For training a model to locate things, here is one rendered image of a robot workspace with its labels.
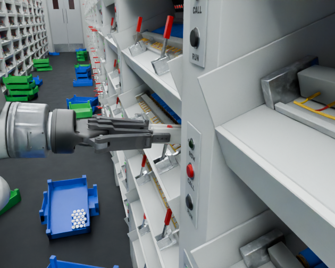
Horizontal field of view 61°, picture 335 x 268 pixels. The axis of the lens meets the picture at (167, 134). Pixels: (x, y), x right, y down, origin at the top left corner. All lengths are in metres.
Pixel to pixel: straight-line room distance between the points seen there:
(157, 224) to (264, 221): 0.41
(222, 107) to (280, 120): 0.05
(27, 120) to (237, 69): 0.33
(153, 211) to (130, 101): 0.39
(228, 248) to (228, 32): 0.23
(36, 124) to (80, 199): 1.23
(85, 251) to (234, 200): 1.23
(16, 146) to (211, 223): 0.31
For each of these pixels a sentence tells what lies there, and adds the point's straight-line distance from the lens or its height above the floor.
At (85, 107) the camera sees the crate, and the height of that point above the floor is 0.17.
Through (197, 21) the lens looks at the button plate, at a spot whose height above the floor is 1.01.
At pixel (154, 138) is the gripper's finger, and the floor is 0.82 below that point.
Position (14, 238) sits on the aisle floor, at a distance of 1.69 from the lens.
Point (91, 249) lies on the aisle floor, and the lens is 1.50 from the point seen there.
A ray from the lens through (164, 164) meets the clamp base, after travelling 0.55.
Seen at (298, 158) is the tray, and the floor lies 0.93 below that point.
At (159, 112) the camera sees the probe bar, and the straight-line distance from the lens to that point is 0.76.
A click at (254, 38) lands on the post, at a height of 1.00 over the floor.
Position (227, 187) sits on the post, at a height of 0.85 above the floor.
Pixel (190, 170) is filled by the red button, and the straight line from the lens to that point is 0.33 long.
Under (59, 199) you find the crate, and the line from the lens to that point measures 1.70.
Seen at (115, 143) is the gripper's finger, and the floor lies 0.83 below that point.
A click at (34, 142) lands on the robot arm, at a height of 0.84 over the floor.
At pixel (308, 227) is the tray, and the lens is 0.19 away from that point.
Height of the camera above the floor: 1.01
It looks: 22 degrees down
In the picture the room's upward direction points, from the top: straight up
